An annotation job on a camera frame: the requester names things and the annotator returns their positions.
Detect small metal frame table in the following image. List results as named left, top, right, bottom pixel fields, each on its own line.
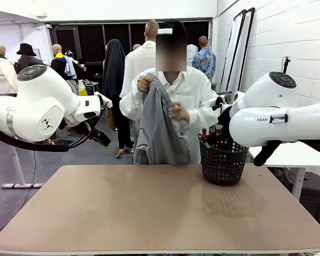
left=84, top=81, right=100, bottom=97

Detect mannequin in white shirt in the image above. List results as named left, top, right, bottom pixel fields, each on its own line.
left=116, top=19, right=161, bottom=158

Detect mannequin in cream jacket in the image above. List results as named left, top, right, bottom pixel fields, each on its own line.
left=0, top=44, right=19, bottom=95

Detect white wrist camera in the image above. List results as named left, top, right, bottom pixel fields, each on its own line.
left=207, top=94, right=227, bottom=110
left=93, top=91, right=113, bottom=105

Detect black bucket hat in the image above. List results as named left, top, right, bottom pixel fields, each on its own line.
left=16, top=43, right=37, bottom=57

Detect grey training pants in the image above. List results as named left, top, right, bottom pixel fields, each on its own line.
left=134, top=71, right=191, bottom=165

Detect person's right forearm white sleeve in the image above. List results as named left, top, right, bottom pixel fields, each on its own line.
left=119, top=86, right=146, bottom=121

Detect black plastic stool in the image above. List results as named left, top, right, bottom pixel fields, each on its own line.
left=278, top=170, right=320, bottom=227

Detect black left arm cable sleeve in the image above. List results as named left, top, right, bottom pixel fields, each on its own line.
left=0, top=125, right=107, bottom=153

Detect mannequin under black cloak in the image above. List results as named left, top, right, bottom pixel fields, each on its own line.
left=101, top=39, right=126, bottom=102

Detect mannequin in black jacket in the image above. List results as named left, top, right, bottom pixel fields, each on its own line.
left=13, top=54, right=47, bottom=75

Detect white panel with black frame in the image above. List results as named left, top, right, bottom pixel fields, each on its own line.
left=236, top=7, right=256, bottom=93
left=219, top=9, right=247, bottom=93

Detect white side table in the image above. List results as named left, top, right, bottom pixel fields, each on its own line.
left=247, top=145, right=320, bottom=201

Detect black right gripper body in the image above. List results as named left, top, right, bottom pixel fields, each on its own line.
left=215, top=106, right=233, bottom=139

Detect person in white shirt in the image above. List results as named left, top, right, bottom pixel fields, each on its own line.
left=119, top=20, right=219, bottom=165

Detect black window wall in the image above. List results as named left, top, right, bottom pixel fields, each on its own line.
left=49, top=18, right=213, bottom=66

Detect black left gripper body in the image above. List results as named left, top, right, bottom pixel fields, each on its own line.
left=92, top=127, right=111, bottom=146

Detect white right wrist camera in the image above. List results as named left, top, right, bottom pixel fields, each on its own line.
left=207, top=94, right=227, bottom=110

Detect person's left forearm white sleeve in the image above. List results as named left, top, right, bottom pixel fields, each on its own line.
left=188, top=102, right=218, bottom=127

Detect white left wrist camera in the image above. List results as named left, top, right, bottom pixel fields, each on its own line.
left=93, top=91, right=113, bottom=105

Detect person's left hand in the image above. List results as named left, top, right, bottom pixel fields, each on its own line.
left=170, top=102, right=190, bottom=123

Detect white desk leg with foot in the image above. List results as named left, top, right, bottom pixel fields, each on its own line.
left=1, top=145, right=45, bottom=189

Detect black perforated plastic basket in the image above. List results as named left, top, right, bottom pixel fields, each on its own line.
left=198, top=133, right=249, bottom=187

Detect mannequin in blue floral shirt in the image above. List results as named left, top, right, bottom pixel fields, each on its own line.
left=191, top=35, right=217, bottom=82

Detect mannequin with yellow scarf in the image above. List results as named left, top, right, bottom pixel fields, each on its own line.
left=50, top=44, right=79, bottom=81

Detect black cap with white label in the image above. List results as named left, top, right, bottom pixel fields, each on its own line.
left=157, top=19, right=188, bottom=43

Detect person's right hand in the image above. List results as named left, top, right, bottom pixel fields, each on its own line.
left=137, top=75, right=153, bottom=93

